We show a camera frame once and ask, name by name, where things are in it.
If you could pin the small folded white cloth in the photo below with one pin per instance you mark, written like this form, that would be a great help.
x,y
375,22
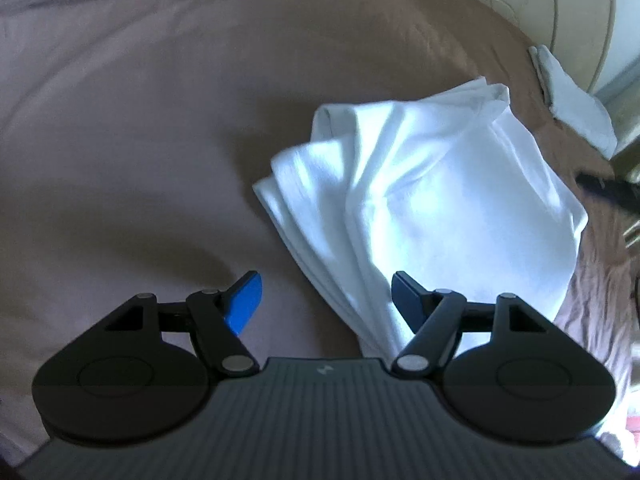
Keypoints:
x,y
575,105

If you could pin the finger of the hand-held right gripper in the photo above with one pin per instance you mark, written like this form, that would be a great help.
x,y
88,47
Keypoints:
x,y
610,190

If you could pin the white garment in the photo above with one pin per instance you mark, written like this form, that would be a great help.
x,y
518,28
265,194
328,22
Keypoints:
x,y
425,210

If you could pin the beige bed headboard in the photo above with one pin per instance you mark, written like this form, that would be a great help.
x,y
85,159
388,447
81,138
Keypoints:
x,y
575,10

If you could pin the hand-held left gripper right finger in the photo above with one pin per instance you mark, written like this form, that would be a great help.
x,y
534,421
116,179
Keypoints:
x,y
407,300

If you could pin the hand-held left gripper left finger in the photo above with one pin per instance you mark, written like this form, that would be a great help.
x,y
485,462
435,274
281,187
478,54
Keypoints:
x,y
245,305

